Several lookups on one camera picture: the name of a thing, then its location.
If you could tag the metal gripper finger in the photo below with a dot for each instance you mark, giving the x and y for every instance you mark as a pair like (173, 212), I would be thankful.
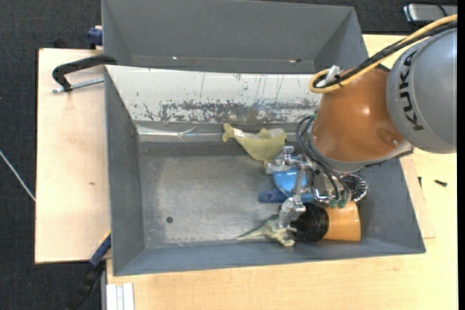
(287, 158)
(290, 208)

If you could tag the blue round toy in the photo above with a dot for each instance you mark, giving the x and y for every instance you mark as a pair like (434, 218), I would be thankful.
(284, 182)

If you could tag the green toy dinosaur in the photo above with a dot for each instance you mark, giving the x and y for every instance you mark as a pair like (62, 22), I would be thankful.
(270, 230)

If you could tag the yellow-green toy whale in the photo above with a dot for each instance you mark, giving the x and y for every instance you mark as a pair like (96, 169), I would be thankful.
(259, 145)

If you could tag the orange and black cylinder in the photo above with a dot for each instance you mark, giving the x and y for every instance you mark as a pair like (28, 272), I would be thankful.
(341, 225)

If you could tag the grey metal bin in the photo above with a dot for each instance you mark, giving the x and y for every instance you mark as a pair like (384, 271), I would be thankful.
(203, 192)

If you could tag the small black screw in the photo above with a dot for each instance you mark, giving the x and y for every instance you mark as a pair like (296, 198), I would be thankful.
(441, 183)

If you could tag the pale wood board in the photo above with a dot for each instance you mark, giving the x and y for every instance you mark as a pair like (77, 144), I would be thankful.
(69, 163)

